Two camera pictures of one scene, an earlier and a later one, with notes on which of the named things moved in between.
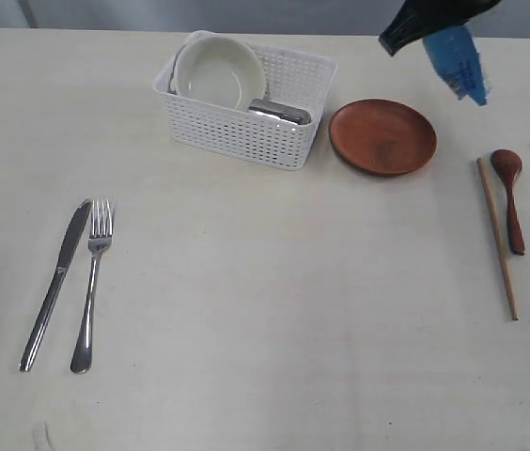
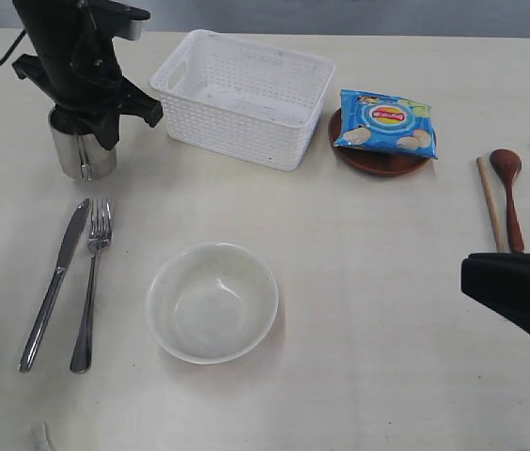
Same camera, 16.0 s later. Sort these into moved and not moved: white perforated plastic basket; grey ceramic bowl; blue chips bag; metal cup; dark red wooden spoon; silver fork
Moved: metal cup; grey ceramic bowl; blue chips bag
Not moved: white perforated plastic basket; silver fork; dark red wooden spoon
